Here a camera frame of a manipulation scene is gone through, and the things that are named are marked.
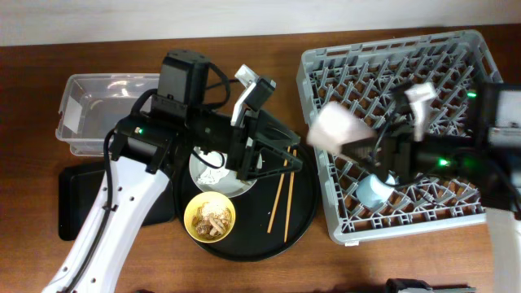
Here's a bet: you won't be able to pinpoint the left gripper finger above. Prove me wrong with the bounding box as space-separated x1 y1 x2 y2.
258 146 304 178
264 112 300 147

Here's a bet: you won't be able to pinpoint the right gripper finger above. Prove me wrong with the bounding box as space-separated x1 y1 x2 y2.
344 136 378 149
341 144 379 171

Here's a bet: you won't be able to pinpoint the wooden chopstick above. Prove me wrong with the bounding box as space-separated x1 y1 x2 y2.
266 146 292 234
284 172 295 243

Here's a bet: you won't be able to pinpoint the pink cup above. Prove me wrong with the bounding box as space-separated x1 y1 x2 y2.
307 102 376 155

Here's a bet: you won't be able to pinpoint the blue cup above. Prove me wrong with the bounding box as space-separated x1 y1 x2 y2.
355 174 396 208

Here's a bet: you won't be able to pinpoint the white tissue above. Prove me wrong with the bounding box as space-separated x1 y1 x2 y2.
197 151 230 185

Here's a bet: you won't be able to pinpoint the grey plate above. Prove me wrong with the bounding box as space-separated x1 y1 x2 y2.
189 147 256 198

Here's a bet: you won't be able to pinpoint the food scraps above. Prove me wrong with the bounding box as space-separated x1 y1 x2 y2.
191 202 232 240

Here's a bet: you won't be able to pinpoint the yellow bowl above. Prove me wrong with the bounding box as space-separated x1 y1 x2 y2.
183 191 236 243

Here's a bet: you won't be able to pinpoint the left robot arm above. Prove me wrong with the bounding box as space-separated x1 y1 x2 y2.
46 50 302 292

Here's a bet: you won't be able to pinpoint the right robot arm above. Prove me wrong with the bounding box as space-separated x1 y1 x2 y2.
339 82 520 292

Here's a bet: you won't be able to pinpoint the grey dishwasher rack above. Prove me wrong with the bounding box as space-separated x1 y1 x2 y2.
296 30 501 246

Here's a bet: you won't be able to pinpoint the round black tray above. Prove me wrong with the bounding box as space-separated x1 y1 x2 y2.
195 144 321 261

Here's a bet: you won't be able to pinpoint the clear plastic bin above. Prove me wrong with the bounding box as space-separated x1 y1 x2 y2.
55 73 159 156

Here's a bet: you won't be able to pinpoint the black rectangular tray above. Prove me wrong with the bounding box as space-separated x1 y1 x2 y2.
58 161 175 241

